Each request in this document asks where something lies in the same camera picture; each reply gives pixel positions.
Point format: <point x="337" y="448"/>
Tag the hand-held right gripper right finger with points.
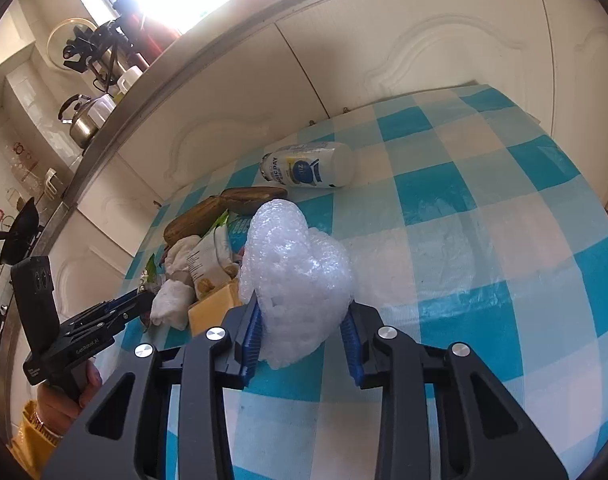
<point x="351" y="345"/>

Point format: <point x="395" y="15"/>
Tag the white cup rack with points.
<point x="51" y="185"/>

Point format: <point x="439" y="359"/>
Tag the clear bubble wrap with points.
<point x="294" y="270"/>

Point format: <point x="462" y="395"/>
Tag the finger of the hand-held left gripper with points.
<point x="126" y="301"/>
<point x="103" y="325"/>

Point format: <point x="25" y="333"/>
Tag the white jar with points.
<point x="128" y="77"/>

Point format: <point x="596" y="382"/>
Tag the steel kettle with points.
<point x="83" y="127"/>

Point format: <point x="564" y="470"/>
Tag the black wok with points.
<point x="21" y="230"/>

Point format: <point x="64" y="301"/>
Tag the white towel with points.
<point x="171" y="300"/>

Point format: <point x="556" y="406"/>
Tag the yellow sponge block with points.
<point x="213" y="307"/>

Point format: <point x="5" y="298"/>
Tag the dark thermos flask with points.
<point x="133" y="30"/>

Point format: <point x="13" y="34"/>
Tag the black utensil rack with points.
<point x="91" y="50"/>

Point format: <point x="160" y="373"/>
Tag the red thermos flask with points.
<point x="158" y="35"/>

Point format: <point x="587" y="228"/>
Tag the white cabinet door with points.
<point x="409" y="35"/>
<point x="98" y="210"/>
<point x="589" y="85"/>
<point x="208" y="110"/>

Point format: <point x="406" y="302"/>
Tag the white plastic bottle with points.
<point x="314" y="165"/>

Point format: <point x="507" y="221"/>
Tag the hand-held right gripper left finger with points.
<point x="253" y="335"/>

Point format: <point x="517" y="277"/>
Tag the round glass lid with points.
<point x="58" y="40"/>

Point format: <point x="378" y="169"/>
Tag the white cup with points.
<point x="106" y="105"/>

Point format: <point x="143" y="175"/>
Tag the person's left hand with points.
<point x="91" y="382"/>

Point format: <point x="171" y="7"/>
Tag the green white snack packet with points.
<point x="208" y="260"/>

